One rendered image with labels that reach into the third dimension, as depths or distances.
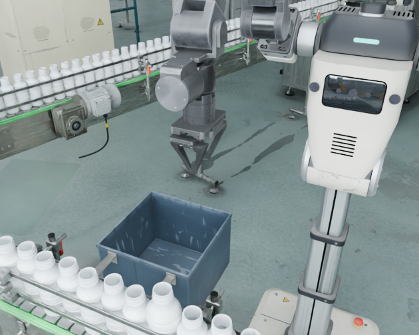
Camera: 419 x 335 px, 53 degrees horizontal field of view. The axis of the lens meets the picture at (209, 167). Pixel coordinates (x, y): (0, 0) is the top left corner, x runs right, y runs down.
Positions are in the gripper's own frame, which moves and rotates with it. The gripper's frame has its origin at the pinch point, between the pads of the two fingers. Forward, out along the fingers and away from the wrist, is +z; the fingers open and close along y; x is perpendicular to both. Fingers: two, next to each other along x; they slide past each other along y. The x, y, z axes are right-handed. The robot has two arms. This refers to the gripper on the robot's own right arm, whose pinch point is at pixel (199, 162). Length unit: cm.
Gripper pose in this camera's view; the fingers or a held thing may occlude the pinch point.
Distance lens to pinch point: 80.1
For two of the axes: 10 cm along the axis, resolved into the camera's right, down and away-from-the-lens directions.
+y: -4.1, 4.7, -7.8
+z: 0.0, 8.6, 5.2
